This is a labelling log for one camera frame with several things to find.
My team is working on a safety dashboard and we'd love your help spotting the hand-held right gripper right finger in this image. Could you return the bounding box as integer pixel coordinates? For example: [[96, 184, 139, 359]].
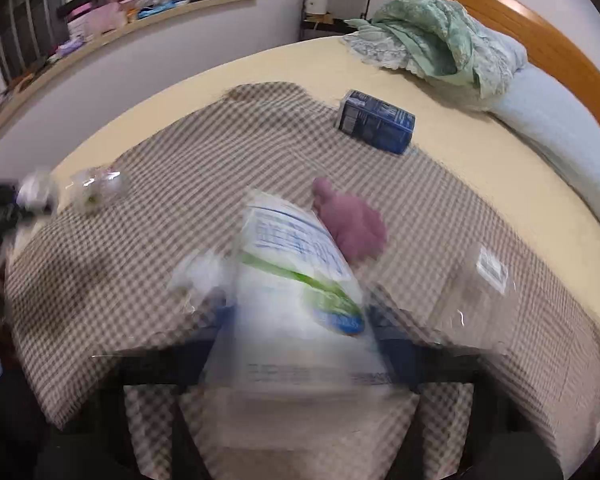
[[366, 304, 507, 480]]

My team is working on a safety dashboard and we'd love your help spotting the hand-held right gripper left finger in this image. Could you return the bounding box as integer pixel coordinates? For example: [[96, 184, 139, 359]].
[[92, 304, 237, 480]]

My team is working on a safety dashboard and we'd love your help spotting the white paper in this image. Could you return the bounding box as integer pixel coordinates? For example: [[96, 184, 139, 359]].
[[16, 167, 61, 216]]

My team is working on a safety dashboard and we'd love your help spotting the white packet green print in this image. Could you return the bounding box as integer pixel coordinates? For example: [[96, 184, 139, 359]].
[[202, 190, 396, 401]]

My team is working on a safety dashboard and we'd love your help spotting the dark blue carton box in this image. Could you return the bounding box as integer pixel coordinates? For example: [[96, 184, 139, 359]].
[[334, 89, 417, 156]]

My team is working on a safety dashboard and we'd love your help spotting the crumpled white plastic wrapper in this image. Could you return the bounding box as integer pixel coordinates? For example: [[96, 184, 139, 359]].
[[169, 249, 241, 311]]

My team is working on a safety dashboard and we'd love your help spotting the clear plastic bag white label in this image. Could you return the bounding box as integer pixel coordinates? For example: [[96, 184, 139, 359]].
[[370, 245, 518, 361]]

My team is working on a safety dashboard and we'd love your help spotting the clear plastic packaging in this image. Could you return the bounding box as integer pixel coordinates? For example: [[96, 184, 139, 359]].
[[69, 166, 131, 213]]

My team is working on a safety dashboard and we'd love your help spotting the purple cloth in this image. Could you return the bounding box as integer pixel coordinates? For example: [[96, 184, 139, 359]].
[[311, 176, 388, 263]]

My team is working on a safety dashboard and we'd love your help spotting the brown checked blanket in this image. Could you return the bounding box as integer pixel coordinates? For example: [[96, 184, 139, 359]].
[[4, 81, 600, 480]]

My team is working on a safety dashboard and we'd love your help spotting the metal window railing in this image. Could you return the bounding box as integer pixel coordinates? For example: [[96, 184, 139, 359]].
[[0, 0, 146, 76]]

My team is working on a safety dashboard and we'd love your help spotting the beige window sill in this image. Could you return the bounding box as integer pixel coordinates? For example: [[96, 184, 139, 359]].
[[0, 0, 258, 156]]

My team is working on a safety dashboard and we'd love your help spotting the pink pouch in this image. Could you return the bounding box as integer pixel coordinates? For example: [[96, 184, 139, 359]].
[[87, 2, 128, 36]]

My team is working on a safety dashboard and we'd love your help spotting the pale yellow bed sheet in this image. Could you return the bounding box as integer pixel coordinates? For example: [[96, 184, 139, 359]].
[[50, 35, 600, 461]]

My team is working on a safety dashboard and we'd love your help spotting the light blue pillow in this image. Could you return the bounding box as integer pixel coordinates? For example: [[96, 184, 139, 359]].
[[490, 62, 600, 233]]

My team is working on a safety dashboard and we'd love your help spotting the green floral quilt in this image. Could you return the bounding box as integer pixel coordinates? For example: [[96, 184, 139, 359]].
[[344, 0, 528, 101]]

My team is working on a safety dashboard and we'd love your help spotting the black shelf trolley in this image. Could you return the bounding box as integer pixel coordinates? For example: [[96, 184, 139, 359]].
[[299, 0, 396, 41]]

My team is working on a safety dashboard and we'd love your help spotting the wooden bed frame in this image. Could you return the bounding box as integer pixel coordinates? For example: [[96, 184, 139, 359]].
[[394, 0, 600, 161]]

